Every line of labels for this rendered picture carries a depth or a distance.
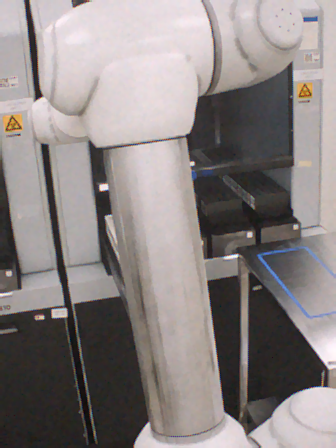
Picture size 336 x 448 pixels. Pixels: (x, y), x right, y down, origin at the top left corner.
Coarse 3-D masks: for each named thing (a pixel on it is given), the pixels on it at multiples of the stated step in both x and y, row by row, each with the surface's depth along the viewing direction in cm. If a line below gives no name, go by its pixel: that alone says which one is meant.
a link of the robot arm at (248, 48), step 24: (216, 0) 69; (240, 0) 68; (264, 0) 67; (288, 0) 67; (216, 24) 68; (240, 24) 67; (264, 24) 66; (288, 24) 67; (216, 48) 68; (240, 48) 69; (264, 48) 67; (288, 48) 68; (216, 72) 70; (240, 72) 71; (264, 72) 72
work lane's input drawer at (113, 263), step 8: (104, 232) 184; (104, 240) 181; (104, 248) 180; (112, 248) 173; (112, 256) 171; (112, 264) 166; (112, 272) 169; (120, 272) 160; (120, 280) 157; (120, 288) 156; (120, 296) 159; (128, 312) 148
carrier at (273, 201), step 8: (264, 192) 188; (272, 192) 188; (280, 192) 188; (256, 200) 186; (264, 200) 187; (272, 200) 187; (280, 200) 188; (256, 208) 187; (264, 208) 188; (272, 208) 188; (280, 208) 189
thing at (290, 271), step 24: (288, 240) 169; (312, 240) 168; (240, 264) 167; (264, 264) 157; (288, 264) 156; (312, 264) 155; (240, 288) 170; (264, 288) 147; (288, 288) 144; (312, 288) 143; (240, 312) 173; (288, 312) 134; (312, 312) 133; (240, 336) 176; (312, 336) 124; (240, 360) 180; (240, 384) 183; (240, 408) 187; (264, 408) 184
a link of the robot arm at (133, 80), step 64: (128, 0) 66; (192, 0) 68; (64, 64) 64; (128, 64) 64; (192, 64) 68; (128, 128) 67; (128, 192) 70; (192, 192) 72; (128, 256) 72; (192, 256) 72; (192, 320) 72; (192, 384) 73
